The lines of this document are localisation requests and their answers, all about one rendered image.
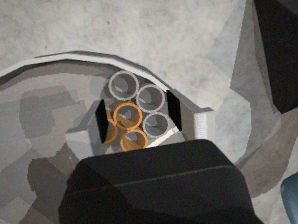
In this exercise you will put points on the grey metal bushing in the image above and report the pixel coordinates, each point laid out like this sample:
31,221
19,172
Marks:
155,105
159,130
121,95

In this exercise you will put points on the bronze bushing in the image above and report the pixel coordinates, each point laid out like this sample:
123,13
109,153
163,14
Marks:
111,134
127,124
128,145

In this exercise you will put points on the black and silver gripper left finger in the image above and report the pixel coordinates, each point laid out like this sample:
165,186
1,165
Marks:
85,140

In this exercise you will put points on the grey round turntable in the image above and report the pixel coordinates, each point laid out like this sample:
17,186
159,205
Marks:
39,102

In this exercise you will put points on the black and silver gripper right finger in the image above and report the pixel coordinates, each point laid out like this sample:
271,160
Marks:
195,122

